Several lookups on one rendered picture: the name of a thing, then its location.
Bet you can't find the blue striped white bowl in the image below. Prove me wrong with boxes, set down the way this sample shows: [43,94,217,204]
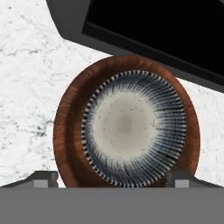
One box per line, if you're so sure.
[80,69,187,188]

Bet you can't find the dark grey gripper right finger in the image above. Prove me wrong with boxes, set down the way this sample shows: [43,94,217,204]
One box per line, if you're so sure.
[164,168,224,189]

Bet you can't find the brown wooden bowl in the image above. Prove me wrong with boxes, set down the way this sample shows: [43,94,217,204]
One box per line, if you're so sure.
[52,55,201,188]

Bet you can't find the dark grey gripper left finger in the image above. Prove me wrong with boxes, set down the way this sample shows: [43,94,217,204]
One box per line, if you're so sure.
[0,170,60,189]

